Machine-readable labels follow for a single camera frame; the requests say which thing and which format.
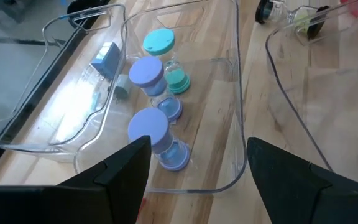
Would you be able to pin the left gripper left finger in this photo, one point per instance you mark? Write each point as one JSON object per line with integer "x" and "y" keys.
{"x": 126, "y": 189}

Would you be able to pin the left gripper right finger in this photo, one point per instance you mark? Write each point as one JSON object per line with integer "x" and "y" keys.
{"x": 291, "y": 193}

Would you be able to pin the teal sand timer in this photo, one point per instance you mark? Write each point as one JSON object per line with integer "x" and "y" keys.
{"x": 158, "y": 40}

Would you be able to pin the black aluminium table frame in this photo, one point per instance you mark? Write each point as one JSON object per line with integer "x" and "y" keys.
{"x": 26, "y": 105}

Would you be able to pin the light blue charger cube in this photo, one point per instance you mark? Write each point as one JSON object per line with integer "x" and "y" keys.
{"x": 107, "y": 59}

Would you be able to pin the clear plastic bin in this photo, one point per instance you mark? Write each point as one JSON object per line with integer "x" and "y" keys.
{"x": 216, "y": 124}
{"x": 322, "y": 109}
{"x": 57, "y": 118}

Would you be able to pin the purple sand timer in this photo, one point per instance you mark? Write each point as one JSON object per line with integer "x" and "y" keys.
{"x": 148, "y": 124}
{"x": 145, "y": 71}

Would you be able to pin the black yellow sand timer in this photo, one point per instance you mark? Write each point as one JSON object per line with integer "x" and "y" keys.
{"x": 263, "y": 12}

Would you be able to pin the white charger cube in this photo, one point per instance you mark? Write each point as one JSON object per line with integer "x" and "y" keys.
{"x": 123, "y": 87}

